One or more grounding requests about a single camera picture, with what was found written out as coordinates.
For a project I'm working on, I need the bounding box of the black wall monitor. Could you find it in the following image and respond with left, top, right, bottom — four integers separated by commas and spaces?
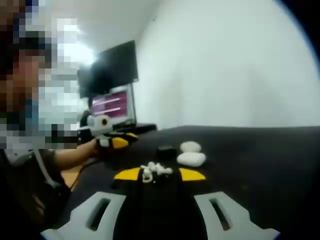
76, 39, 139, 100

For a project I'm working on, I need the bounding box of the grey chest-worn device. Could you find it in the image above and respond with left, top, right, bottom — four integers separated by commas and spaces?
4, 148, 62, 187

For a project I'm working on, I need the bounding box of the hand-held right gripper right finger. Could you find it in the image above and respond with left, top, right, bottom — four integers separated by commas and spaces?
159, 167, 281, 240

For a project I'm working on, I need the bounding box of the white charging case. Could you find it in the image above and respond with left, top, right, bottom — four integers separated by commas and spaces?
176, 151, 207, 168

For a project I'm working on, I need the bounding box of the laptop with purple screen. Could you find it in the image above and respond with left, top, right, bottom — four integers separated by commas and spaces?
88, 83, 158, 134

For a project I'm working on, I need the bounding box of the person's left hand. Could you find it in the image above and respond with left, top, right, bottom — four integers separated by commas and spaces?
89, 137, 103, 158

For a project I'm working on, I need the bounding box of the beige oval charging case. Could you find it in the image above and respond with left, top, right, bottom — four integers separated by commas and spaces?
180, 140, 202, 154

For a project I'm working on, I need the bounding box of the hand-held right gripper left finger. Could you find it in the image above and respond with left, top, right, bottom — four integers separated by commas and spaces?
40, 167, 161, 240

